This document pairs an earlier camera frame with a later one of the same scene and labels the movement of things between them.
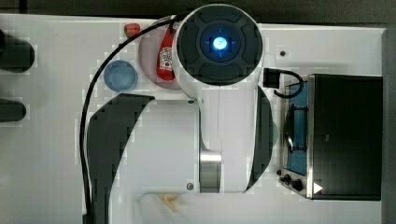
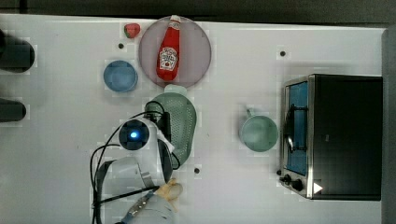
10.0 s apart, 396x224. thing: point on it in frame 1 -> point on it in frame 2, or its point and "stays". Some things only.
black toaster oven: (332, 136) stays
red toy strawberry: (131, 29) stays
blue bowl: (120, 76) stays
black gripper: (271, 77) -> (163, 123)
